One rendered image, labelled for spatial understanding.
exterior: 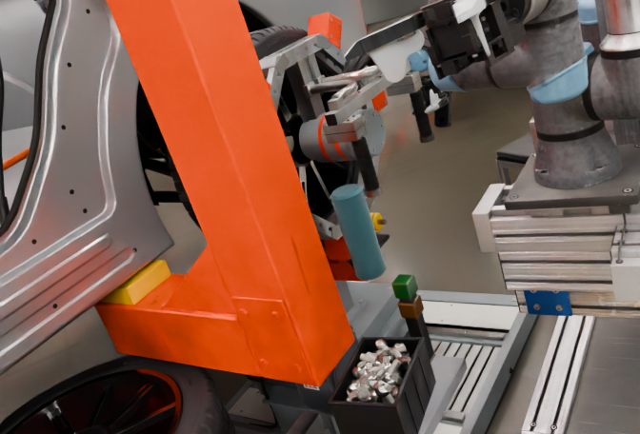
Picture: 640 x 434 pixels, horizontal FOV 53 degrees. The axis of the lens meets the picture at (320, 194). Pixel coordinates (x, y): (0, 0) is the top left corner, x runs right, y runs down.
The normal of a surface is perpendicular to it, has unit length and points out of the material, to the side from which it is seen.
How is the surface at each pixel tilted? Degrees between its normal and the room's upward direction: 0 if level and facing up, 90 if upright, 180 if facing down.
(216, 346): 90
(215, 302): 90
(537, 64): 90
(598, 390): 0
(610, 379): 0
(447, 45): 90
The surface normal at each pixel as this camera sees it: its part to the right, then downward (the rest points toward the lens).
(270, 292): -0.52, 0.45
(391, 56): 0.20, 0.25
